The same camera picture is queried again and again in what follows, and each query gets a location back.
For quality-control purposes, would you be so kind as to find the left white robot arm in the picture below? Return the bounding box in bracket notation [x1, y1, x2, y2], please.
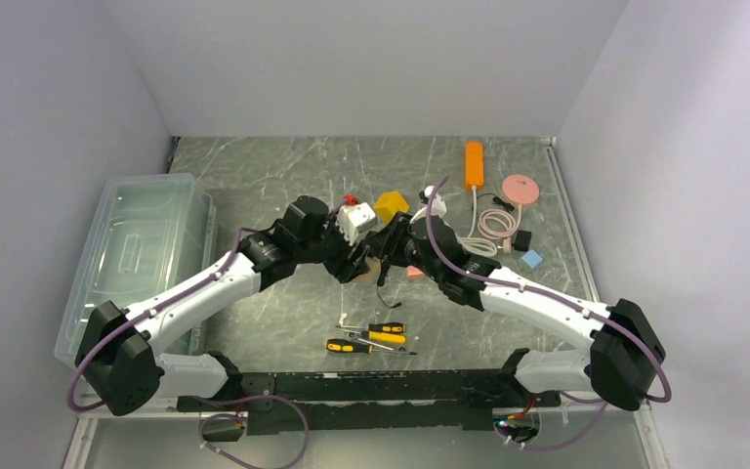
[67, 195, 379, 416]

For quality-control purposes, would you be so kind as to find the clear plastic storage bin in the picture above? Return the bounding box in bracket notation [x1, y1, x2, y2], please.
[54, 173, 217, 366]

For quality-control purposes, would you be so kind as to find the blue usb charger plug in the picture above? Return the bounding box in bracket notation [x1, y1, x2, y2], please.
[521, 249, 544, 270]

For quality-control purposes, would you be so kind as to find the orange power strip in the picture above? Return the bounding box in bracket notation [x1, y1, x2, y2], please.
[464, 141, 484, 191]

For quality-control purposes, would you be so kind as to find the white power cable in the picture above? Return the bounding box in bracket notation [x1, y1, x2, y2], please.
[455, 188, 500, 259]

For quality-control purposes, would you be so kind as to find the large black yellow screwdriver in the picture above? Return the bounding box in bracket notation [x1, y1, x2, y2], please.
[325, 339, 416, 356]

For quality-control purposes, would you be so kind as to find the black adapter with cable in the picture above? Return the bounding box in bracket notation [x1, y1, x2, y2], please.
[375, 274, 402, 310]

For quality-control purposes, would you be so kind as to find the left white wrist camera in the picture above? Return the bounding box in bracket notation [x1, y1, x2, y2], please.
[335, 194, 379, 246]

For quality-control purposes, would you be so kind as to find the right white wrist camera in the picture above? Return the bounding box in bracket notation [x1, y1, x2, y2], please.
[410, 186, 447, 224]

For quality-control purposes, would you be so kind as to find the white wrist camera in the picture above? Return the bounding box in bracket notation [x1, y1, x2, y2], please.
[335, 194, 379, 246]
[410, 186, 447, 224]

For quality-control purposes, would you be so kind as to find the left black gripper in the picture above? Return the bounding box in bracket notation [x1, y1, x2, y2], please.
[296, 209, 369, 281]

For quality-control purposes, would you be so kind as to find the round pink power socket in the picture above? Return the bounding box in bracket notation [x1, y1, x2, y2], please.
[501, 174, 540, 207]

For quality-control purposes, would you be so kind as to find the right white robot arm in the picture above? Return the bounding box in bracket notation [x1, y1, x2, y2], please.
[363, 216, 673, 411]

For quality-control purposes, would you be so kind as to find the small yellow black screwdriver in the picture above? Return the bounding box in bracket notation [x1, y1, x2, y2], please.
[337, 322, 406, 334]

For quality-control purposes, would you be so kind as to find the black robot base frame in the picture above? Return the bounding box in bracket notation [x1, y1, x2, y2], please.
[176, 366, 561, 436]

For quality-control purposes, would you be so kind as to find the yellow cube socket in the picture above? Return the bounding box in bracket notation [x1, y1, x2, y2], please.
[373, 191, 409, 225]

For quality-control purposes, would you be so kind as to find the beige wooden cube socket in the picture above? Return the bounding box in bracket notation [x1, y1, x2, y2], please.
[353, 257, 381, 283]

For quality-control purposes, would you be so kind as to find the middle yellow screwdriver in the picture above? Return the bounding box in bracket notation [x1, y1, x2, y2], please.
[347, 330, 406, 345]

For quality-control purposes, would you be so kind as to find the pink power cable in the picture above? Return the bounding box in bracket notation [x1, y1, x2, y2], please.
[477, 205, 522, 255]

